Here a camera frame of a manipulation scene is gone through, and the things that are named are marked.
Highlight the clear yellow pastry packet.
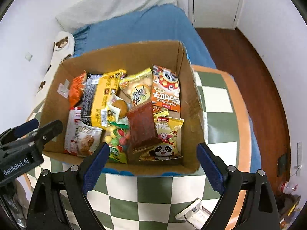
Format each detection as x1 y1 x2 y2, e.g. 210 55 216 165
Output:
119 67 153 106

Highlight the white cookie snack bag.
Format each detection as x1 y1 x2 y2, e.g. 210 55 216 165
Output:
70 121 102 157

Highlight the orange panda snack bag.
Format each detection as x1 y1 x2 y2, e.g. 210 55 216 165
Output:
151 65 181 113

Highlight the wall outlet with cable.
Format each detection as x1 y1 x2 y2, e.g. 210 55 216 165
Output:
277 142 302 177

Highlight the dark red snack bag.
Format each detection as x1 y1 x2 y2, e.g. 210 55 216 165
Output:
127 101 162 154

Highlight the clear packet with brown cake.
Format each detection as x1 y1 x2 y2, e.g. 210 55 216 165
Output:
107 94 129 122

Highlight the bear print pillow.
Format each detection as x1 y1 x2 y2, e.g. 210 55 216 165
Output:
35 31 76 96

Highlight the yellow panda chips bag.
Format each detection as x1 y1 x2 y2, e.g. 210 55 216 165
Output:
139 116 184 161

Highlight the white quilted blanket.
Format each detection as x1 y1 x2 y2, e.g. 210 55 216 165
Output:
56 0 177 32

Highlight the white silver snack packet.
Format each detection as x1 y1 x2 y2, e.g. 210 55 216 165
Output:
175 198 211 229

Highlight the green fruit candy bag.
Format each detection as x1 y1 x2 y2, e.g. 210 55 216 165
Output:
103 122 130 164

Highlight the plastic bottle on floor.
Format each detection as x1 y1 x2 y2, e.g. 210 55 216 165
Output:
278 181 298 195

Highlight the cardboard box with blue print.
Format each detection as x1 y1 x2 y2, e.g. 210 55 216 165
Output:
40 41 203 176

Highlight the blue bed sheet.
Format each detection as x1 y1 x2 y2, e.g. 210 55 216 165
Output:
72 4 216 69

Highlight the white door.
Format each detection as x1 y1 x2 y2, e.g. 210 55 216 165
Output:
189 0 243 30

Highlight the red white spicy strip packet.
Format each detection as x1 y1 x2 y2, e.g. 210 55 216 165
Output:
64 107 81 155

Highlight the yellow black snack bag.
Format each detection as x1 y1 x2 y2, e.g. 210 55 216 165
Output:
81 69 126 129

